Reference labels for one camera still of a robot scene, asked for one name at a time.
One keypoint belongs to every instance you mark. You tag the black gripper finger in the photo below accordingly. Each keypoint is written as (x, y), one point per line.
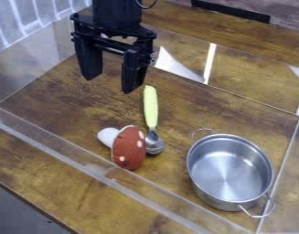
(89, 56)
(133, 69)

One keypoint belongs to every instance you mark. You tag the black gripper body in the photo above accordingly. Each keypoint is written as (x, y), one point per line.
(112, 27)

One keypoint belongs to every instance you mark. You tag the red plush mushroom toy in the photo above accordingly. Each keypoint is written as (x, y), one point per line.
(127, 146)

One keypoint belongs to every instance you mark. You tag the black bar at back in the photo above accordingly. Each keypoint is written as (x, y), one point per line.
(231, 11)

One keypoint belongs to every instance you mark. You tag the silver metal pot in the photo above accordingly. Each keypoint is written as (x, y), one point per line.
(231, 174)

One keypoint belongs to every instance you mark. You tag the clear acrylic enclosure wall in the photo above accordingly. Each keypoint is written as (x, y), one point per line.
(227, 78)

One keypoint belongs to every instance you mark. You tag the green handled metal spoon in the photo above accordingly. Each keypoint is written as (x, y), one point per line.
(153, 141)

